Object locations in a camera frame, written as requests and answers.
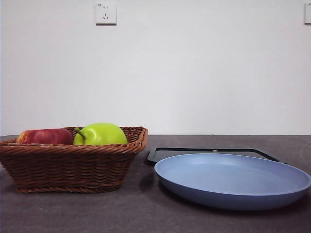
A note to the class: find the blue round plate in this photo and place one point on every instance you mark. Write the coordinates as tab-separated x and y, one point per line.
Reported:
230	179

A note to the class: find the black rectangular tray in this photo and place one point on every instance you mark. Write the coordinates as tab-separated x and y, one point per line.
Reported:
151	157

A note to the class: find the red apple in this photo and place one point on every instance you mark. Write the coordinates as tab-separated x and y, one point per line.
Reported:
46	136

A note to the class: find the brown woven wicker basket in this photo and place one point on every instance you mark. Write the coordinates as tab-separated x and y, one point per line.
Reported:
68	167

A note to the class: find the green apple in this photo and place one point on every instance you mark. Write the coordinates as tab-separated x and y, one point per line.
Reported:
104	134

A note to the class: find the white wall socket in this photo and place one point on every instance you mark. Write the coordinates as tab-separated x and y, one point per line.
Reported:
106	14
308	13

